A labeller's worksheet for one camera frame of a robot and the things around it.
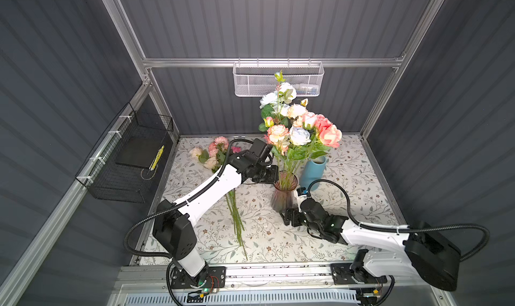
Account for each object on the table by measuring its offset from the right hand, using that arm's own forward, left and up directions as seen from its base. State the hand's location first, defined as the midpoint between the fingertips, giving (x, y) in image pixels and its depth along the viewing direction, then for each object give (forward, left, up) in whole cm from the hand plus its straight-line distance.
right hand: (289, 210), depth 84 cm
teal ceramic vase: (+14, -10, +10) cm, 20 cm away
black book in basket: (+14, +58, +23) cm, 64 cm away
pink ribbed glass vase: (+4, +2, +6) cm, 7 cm away
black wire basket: (+7, +63, +22) cm, 67 cm away
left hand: (+6, +4, +14) cm, 16 cm away
